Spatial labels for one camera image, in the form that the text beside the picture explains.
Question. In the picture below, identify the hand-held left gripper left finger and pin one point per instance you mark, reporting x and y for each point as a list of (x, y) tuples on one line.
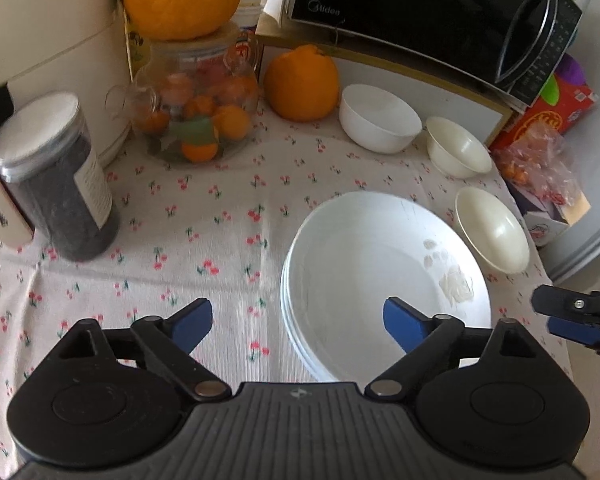
[(192, 323)]

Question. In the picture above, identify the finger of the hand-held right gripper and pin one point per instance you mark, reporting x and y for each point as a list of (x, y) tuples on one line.
[(555, 301), (572, 331)]

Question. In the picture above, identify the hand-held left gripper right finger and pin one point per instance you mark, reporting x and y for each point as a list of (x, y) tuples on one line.
[(405, 323)]

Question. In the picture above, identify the white plate with flower print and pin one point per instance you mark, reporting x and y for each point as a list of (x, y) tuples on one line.
[(380, 280)]

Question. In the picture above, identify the cream bowl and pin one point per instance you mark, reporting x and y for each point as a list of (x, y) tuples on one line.
[(460, 147), (495, 232)]

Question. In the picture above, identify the white bowl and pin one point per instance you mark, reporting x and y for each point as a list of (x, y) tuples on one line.
[(380, 120)]

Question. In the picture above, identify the white cardboard box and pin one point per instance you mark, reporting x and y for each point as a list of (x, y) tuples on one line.
[(545, 230)]

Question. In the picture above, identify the cherry print tablecloth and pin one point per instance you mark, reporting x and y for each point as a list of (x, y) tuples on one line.
[(180, 240)]

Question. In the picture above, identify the plastic bag of oranges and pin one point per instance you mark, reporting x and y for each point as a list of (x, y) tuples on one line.
[(540, 160)]

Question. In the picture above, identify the dark jar with silver lid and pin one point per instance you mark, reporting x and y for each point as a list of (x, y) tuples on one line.
[(65, 210)]

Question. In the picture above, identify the red cardboard box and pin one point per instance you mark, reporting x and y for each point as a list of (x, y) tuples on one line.
[(570, 105)]

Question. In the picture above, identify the pile of small tangerines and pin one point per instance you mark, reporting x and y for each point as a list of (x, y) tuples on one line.
[(232, 120)]

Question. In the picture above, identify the green plastic toy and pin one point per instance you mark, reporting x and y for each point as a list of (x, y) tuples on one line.
[(550, 91)]

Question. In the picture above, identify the white printed box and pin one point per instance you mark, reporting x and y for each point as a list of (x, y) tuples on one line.
[(0, 210)]

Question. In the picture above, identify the purple toy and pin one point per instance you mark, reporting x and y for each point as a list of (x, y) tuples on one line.
[(575, 67)]

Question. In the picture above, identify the white wooden stand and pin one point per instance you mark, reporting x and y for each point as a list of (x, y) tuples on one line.
[(370, 67)]

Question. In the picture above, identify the glass jar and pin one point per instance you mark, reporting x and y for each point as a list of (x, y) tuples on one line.
[(200, 55)]

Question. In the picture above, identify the yellow printed packet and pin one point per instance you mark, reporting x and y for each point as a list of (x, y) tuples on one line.
[(137, 50)]

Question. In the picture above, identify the black microwave oven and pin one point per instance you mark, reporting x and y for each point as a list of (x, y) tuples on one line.
[(405, 5)]

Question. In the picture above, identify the white kitchen appliance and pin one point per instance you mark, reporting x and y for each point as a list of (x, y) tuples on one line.
[(55, 25)]

